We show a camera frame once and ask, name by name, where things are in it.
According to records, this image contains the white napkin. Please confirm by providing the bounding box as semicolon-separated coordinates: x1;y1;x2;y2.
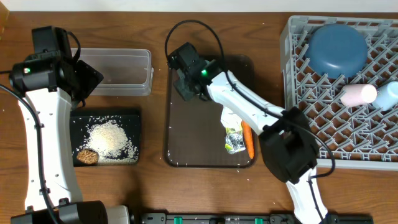
220;106;242;130

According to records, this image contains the pile of white rice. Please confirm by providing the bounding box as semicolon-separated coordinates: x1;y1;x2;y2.
74;116;139;164

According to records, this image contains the foil wrapper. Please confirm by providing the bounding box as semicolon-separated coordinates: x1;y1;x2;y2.
224;127;246;154

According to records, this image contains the orange carrot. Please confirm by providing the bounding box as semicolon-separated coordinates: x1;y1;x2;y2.
241;121;254;159

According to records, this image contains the brown food scrap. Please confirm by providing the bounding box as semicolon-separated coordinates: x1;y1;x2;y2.
76;149;99;165

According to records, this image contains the dark blue plate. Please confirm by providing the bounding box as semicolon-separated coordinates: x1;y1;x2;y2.
305;24;368;79

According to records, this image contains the pink cup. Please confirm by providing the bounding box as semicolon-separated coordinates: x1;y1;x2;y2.
340;84;377;107

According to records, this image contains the light blue cup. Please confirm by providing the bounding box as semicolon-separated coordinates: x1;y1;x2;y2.
372;81;398;111

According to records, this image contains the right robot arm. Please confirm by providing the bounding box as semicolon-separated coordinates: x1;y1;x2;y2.
170;59;328;223

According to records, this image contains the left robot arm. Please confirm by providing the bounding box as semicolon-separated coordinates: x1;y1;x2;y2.
8;26;130;224

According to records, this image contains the black waste tray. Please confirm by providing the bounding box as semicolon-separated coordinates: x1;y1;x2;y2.
68;107;141;167

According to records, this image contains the grey dishwasher rack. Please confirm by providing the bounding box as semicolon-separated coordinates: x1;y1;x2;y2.
280;16;397;171

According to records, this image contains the clear plastic bin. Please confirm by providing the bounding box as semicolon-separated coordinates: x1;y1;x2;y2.
80;48;154;96

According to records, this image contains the dark brown serving tray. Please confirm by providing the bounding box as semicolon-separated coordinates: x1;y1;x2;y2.
163;70;259;169

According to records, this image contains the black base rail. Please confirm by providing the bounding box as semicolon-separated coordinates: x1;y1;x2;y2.
135;213;374;224

